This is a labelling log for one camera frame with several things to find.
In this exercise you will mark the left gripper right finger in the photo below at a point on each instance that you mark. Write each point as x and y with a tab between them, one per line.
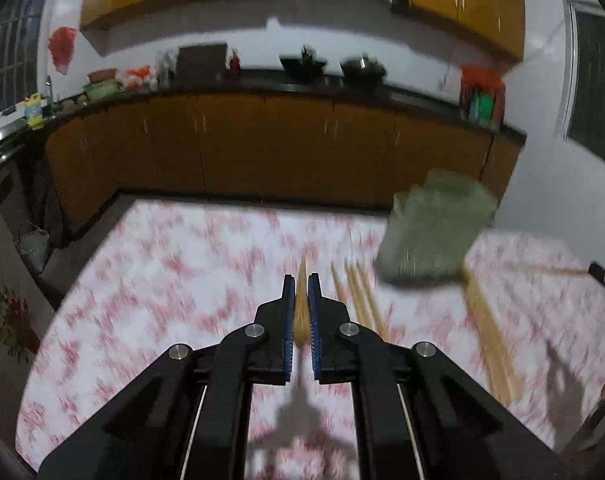
331	359

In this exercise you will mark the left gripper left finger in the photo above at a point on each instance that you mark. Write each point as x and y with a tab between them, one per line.
273	361

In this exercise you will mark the brown lower kitchen cabinets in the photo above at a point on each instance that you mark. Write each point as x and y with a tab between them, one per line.
271	146

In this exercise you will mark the wooden chopstick far left pair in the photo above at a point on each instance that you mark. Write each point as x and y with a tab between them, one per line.
340	291

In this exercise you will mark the thin wooden chopstick leftmost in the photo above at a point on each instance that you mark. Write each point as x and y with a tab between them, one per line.
371	305

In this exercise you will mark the floral pink white tablecloth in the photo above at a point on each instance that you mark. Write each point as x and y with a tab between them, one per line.
204	342

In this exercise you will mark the green perforated utensil holder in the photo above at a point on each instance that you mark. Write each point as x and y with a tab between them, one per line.
431	228

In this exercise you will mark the window with grille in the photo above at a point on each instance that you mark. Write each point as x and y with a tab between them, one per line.
582	117

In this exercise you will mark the red and green bags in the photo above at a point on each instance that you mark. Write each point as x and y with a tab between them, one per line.
482	97

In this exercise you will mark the black wok left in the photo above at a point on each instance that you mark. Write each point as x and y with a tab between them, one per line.
306	68

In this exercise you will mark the black wok with lid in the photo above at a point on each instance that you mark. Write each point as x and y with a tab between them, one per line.
363	72

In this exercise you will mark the dark box on counter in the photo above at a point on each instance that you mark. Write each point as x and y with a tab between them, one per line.
200	63

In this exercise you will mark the yellow detergent bottle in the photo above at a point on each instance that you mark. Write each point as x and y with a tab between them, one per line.
33	111

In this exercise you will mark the left side window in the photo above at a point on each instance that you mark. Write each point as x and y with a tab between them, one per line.
21	25

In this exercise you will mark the red plastic bag on wall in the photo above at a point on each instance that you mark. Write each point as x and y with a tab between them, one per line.
61	46

